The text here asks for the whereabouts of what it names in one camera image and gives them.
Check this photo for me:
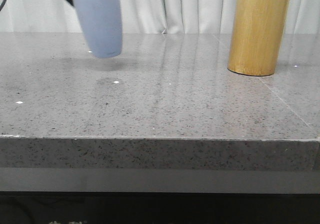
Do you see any white curtain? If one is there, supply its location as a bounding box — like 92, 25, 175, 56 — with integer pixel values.
0, 0, 320, 35

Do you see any blue plastic cup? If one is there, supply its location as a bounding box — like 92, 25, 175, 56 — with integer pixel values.
73, 0, 123, 58

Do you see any bamboo chopstick holder cup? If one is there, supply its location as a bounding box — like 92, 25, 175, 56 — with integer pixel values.
227, 0, 289, 76

